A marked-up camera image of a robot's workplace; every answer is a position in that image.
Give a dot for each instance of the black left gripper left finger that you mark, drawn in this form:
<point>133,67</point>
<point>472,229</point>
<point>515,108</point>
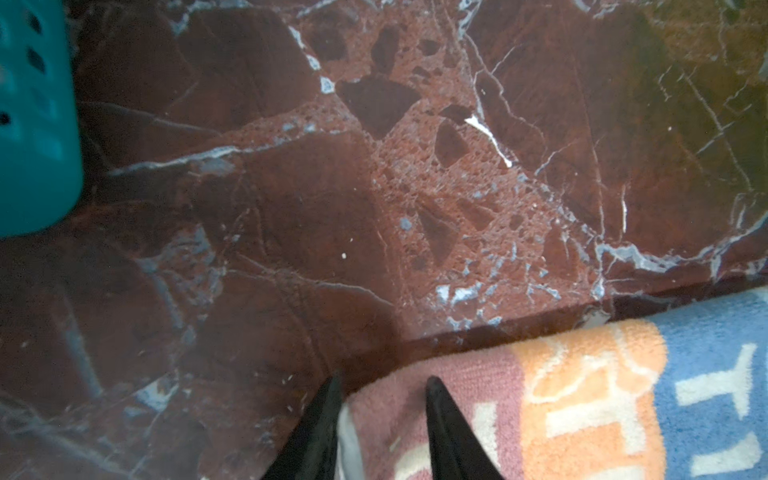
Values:
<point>310,452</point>

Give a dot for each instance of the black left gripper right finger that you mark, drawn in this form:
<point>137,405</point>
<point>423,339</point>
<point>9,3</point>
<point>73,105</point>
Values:
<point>455,452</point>

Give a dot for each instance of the orange beige lettered towel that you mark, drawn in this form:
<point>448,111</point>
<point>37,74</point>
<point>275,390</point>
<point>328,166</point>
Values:
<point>677,395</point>

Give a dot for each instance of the teal plastic basket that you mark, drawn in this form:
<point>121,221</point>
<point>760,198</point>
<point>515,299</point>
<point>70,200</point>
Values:
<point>42,172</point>

